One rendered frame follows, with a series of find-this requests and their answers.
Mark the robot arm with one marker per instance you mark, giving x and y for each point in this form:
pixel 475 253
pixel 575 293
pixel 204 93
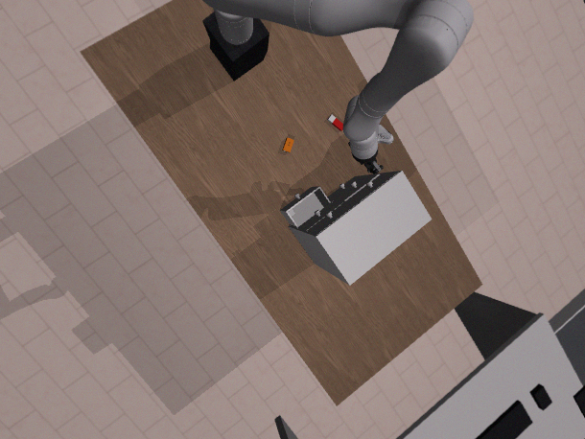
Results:
pixel 425 45

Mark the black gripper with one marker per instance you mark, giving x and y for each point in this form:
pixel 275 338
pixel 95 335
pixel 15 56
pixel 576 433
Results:
pixel 370 163

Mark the grey chest of drawers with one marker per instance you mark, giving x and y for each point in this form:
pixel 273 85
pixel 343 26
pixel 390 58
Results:
pixel 368 232

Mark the red and white eraser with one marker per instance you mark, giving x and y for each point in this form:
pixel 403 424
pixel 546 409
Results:
pixel 335 122

